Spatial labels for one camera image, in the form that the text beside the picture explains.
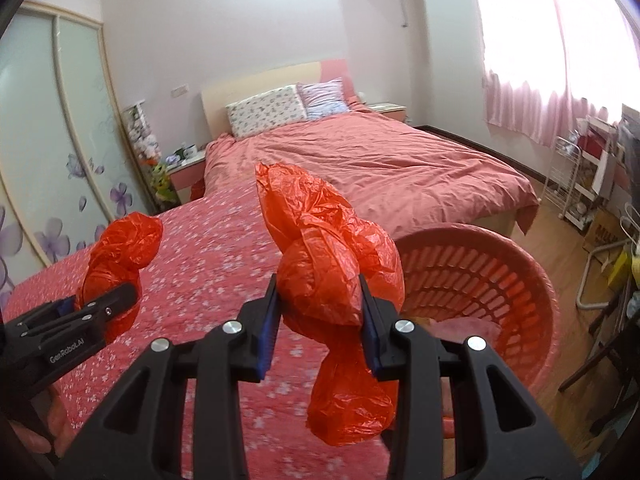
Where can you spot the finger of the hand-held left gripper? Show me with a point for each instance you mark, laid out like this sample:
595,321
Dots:
45,315
90,325

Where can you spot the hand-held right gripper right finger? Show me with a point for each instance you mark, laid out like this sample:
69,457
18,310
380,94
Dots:
369,340

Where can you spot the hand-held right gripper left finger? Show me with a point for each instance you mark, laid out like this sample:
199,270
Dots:
267,330

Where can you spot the large red plastic bag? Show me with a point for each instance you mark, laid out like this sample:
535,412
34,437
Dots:
320,270

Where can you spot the small red plastic bag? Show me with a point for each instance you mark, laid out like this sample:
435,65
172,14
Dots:
125,240

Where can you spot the orange plastic laundry basket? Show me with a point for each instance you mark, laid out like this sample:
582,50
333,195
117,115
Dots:
500,280

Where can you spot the person's left hand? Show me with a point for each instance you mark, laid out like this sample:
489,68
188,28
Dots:
30,437

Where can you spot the red floral blanket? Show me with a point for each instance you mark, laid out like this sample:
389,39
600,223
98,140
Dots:
210,270

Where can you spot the green plush toy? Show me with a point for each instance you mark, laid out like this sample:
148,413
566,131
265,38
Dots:
162,182

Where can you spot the pink and white nightstand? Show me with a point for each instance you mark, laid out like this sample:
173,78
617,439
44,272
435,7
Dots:
385,110
185,180

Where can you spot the bed with salmon duvet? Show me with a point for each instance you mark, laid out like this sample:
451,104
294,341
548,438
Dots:
380,165

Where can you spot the wardrobe with flowered glass doors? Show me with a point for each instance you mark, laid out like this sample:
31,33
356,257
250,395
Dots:
40,125

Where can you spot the pile of plush toys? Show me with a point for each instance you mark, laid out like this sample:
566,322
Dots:
142,135

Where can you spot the white floral pillow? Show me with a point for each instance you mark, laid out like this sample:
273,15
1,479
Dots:
265,110

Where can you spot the dark wooden chair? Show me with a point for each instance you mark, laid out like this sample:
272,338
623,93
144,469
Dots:
595,355

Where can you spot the pink striped pillow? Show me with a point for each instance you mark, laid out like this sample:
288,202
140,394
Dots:
325,100

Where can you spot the beige and pink headboard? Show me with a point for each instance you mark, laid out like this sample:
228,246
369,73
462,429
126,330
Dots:
215,95

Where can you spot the brown cardboard box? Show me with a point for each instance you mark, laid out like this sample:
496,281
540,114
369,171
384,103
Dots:
602,232

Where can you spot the pink curtain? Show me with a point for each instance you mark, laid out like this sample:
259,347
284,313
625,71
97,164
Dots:
530,105

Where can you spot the cluttered white shelf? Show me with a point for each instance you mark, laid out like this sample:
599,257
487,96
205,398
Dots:
600,150

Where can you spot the white air conditioner pipe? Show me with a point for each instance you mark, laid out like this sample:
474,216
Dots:
406,0

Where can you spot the white tube frame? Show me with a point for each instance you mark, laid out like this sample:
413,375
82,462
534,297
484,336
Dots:
585,280

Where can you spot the white wall switch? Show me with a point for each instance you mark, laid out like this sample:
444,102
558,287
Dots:
179,92

